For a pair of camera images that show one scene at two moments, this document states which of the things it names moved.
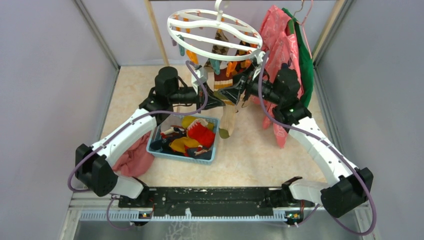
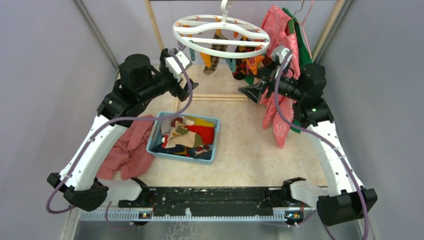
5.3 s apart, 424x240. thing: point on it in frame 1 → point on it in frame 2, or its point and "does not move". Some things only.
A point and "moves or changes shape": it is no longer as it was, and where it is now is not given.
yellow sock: x=186 y=120 → x=202 y=122
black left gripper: x=212 y=102 → x=178 y=90
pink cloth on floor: x=136 y=160 does not move
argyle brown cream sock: x=218 y=49 moves or changes shape
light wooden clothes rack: x=160 y=43 does not move
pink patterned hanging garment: x=283 y=51 does not move
